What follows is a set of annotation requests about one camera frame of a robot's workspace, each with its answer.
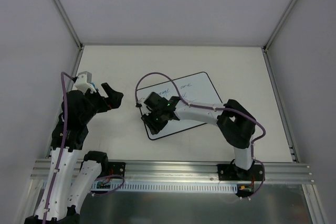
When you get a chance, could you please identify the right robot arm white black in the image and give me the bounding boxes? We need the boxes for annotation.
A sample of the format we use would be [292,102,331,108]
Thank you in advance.
[141,92,256,180]

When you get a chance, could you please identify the aluminium frame post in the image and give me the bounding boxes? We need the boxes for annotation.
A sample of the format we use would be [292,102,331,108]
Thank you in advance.
[39,0,84,50]
[262,0,315,51]

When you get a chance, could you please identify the left aluminium frame post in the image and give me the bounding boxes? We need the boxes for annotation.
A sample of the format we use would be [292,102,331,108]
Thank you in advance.
[39,0,84,50]

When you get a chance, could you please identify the right aluminium frame post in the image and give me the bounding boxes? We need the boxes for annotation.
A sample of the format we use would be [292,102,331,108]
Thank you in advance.
[262,0,315,51]

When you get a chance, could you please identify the white whiteboard black frame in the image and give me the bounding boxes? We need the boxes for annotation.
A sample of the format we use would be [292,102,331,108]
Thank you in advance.
[137,72,222,141]

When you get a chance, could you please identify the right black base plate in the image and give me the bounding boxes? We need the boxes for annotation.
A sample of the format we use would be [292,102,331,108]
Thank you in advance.
[217,164,264,182]

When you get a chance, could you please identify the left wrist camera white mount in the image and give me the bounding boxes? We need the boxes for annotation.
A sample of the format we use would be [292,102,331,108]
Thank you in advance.
[74,71,93,93]

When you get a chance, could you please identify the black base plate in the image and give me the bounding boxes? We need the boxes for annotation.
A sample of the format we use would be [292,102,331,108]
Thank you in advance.
[217,164,264,182]
[108,161,126,177]

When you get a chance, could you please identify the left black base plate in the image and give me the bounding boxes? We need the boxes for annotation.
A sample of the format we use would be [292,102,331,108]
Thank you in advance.
[108,161,126,177]

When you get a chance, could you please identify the aluminium mounting rail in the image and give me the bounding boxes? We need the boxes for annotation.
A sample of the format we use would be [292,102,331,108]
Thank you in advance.
[30,157,315,185]

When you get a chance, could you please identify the white slotted cable duct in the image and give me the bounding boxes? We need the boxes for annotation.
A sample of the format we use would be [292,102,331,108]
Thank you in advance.
[84,179,238,194]

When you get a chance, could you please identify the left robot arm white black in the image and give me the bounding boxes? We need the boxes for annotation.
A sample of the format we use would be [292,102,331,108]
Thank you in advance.
[25,83,123,223]

